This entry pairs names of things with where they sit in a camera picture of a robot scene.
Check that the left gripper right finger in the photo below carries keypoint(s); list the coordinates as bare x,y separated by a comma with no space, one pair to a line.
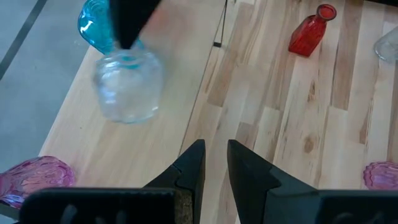
267,199

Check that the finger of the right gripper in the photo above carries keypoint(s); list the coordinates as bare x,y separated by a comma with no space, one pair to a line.
127,18

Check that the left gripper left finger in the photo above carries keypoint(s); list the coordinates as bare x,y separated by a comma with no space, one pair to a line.
174,199

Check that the wide-mouthed teal glass vase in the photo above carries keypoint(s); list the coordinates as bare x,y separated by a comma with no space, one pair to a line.
93,28

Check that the small round clear glass vase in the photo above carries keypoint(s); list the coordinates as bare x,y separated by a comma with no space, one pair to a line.
127,90

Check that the pink cone-shaped glass vase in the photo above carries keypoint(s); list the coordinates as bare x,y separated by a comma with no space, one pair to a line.
382,175

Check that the small pink glass vase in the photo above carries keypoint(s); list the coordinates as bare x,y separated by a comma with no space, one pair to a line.
34,177

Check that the red bell-shaped glass vase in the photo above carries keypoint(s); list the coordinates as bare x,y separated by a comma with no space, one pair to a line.
306,35

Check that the wide round clear glass vase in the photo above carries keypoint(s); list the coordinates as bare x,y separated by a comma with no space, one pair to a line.
388,46

